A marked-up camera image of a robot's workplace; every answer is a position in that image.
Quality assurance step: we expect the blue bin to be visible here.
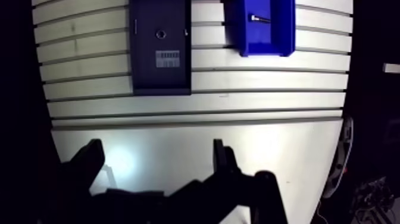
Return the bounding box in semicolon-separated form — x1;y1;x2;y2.
223;0;296;58

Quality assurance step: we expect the dark blue-grey tray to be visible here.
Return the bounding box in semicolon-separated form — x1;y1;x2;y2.
129;0;192;96

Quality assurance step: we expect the steel bolt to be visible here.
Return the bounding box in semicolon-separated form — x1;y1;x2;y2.
248;13;271;24

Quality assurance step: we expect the pale holed strip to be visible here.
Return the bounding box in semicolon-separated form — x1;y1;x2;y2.
321;116;355;200

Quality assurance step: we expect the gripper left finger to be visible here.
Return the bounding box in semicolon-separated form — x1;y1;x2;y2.
40;138;166;224

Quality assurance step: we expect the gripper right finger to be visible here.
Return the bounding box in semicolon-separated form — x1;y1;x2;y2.
168;138;289;224

